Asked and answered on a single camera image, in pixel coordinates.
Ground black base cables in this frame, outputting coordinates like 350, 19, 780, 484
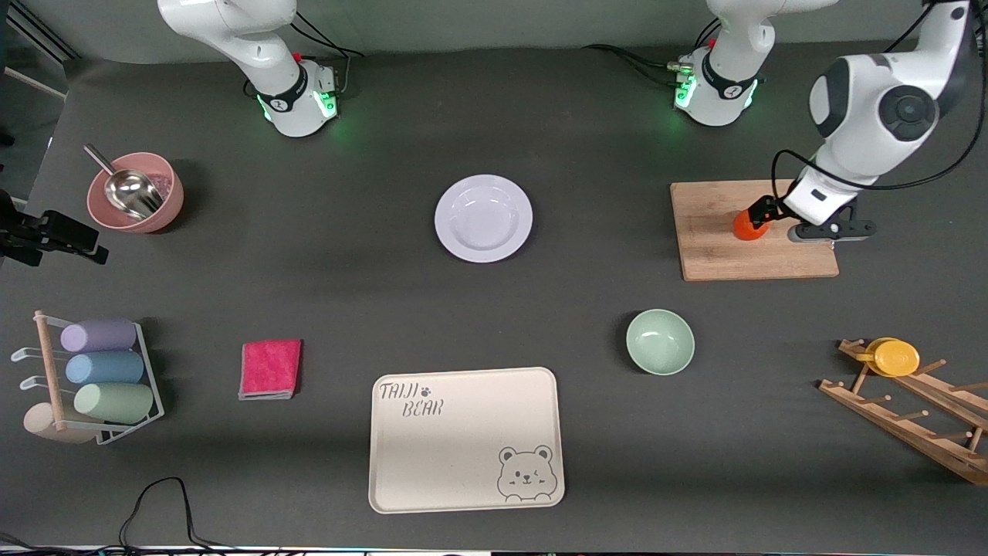
244, 11, 366, 100
581, 17, 723, 87

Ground cream tray with bear print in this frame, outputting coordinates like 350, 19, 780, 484
368, 367, 566, 515

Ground orange fruit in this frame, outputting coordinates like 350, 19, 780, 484
733, 209, 771, 242

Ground yellow cup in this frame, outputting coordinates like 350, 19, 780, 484
854, 337, 922, 378

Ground beige cup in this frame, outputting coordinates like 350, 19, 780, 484
22, 402, 98, 446

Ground purple cup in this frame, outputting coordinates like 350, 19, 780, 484
60, 318, 139, 354

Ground pink bowl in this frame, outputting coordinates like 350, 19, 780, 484
86, 151, 185, 234

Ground dark metal frame rail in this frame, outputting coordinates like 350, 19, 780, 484
0, 0, 81, 63

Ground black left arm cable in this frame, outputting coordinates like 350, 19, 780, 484
771, 0, 988, 205

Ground green cup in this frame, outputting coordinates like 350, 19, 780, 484
73, 381, 155, 425

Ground black left base cables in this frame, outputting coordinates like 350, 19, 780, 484
581, 17, 723, 87

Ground metal scoop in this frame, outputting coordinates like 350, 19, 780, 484
83, 144, 166, 220

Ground thin black floor cable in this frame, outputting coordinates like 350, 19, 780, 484
0, 476, 232, 556

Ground black right base cables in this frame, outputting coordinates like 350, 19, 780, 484
244, 11, 366, 100

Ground wooden peg drying rack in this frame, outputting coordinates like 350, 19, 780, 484
818, 337, 988, 487

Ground white round plate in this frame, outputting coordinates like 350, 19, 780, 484
435, 175, 534, 264

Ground pink folded cloth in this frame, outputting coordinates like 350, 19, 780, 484
238, 339, 303, 402

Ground wooden cutting board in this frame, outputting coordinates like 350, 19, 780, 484
670, 178, 841, 283

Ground blue cup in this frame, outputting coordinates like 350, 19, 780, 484
65, 351, 146, 386

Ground light green bowl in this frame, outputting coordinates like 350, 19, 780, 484
626, 309, 695, 377

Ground white wire cup rack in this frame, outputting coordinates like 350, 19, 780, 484
10, 310, 166, 447

